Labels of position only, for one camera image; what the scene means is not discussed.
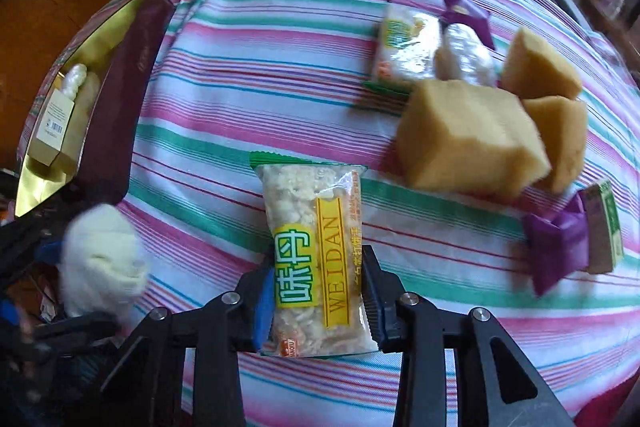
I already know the gold and maroon gift box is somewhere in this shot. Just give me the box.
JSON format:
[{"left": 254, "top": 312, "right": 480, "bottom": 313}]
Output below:
[{"left": 14, "top": 0, "right": 177, "bottom": 219}]

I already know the rice cracker packet yellow label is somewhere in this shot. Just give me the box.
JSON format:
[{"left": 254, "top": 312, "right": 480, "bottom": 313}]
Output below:
[{"left": 249, "top": 151, "right": 381, "bottom": 358}]

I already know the large yellow sponge block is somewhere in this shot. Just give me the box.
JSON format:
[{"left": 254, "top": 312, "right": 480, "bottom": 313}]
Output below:
[{"left": 396, "top": 78, "right": 552, "bottom": 199}]

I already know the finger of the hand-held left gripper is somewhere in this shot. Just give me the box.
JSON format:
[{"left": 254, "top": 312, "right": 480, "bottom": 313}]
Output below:
[
  {"left": 0, "top": 202, "right": 66, "bottom": 273},
  {"left": 0, "top": 299, "right": 121, "bottom": 360}
]

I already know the purple snack packet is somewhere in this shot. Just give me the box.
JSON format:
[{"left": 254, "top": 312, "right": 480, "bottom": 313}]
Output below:
[{"left": 521, "top": 193, "right": 594, "bottom": 299}]

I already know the small green and beige carton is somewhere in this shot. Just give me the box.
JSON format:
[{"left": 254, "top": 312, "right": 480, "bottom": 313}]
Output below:
[{"left": 579, "top": 178, "right": 626, "bottom": 276}]

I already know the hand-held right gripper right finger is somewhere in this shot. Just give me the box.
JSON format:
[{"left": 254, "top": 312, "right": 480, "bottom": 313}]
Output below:
[{"left": 360, "top": 244, "right": 576, "bottom": 427}]

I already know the clear packet with purple ends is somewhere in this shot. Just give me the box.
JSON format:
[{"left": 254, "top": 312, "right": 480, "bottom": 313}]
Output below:
[{"left": 434, "top": 0, "right": 501, "bottom": 89}]

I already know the white fluffy cloth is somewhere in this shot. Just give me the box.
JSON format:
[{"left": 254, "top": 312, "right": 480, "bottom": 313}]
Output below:
[{"left": 59, "top": 202, "right": 152, "bottom": 325}]

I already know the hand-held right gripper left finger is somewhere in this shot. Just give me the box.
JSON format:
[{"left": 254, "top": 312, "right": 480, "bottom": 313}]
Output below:
[{"left": 100, "top": 264, "right": 277, "bottom": 427}]

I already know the small gold carton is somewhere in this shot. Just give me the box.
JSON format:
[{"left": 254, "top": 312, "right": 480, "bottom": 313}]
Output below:
[{"left": 27, "top": 86, "right": 77, "bottom": 168}]

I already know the white pearly packet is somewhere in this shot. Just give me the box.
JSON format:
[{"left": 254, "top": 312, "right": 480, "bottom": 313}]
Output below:
[{"left": 59, "top": 62, "right": 103, "bottom": 118}]

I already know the yellow sponge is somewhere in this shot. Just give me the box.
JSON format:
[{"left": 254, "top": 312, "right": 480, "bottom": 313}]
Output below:
[
  {"left": 501, "top": 26, "right": 584, "bottom": 101},
  {"left": 522, "top": 96, "right": 589, "bottom": 196}
]

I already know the rice cracker packet green edge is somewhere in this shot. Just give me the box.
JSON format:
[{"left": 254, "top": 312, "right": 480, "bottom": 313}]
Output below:
[{"left": 362, "top": 1, "right": 447, "bottom": 100}]

